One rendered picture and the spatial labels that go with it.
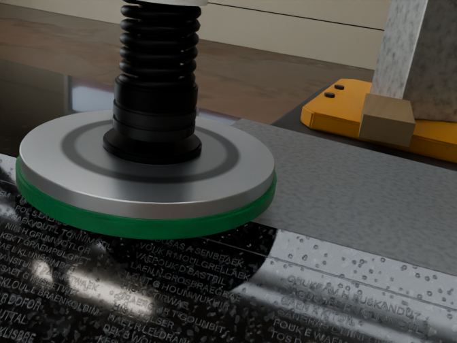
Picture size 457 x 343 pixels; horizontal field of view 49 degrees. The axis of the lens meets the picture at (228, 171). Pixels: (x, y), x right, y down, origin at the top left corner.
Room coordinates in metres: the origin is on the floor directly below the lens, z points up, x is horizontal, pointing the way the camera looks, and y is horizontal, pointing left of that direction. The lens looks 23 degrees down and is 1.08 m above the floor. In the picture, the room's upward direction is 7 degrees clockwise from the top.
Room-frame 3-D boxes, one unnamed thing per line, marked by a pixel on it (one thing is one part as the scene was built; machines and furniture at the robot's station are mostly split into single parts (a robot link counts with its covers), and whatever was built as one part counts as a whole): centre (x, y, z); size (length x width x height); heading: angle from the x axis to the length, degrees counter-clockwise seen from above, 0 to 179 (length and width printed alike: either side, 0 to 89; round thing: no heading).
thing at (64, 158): (0.40, 0.07, 0.92); 0.21 x 0.21 x 0.01
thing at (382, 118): (1.04, -0.32, 0.81); 0.20 x 0.10 x 0.05; 167
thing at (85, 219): (0.40, 0.07, 0.91); 0.22 x 0.22 x 0.04
